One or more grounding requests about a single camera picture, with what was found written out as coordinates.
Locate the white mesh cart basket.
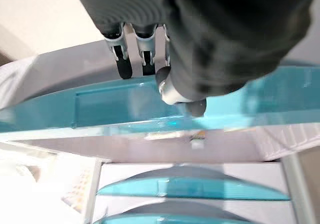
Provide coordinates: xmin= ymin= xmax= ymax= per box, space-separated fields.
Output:
xmin=0 ymin=140 xmax=102 ymax=224

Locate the white medical cart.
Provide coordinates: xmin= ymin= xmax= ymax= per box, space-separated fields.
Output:
xmin=0 ymin=40 xmax=320 ymax=224

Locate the thin blue-fronted cart drawer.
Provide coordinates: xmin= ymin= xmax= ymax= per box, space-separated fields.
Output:
xmin=91 ymin=200 xmax=283 ymax=224
xmin=96 ymin=162 xmax=292 ymax=202

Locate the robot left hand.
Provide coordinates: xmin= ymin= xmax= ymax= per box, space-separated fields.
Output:
xmin=69 ymin=0 xmax=320 ymax=118

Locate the blue-fronted medicine drawer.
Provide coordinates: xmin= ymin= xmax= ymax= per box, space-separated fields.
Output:
xmin=0 ymin=58 xmax=320 ymax=164

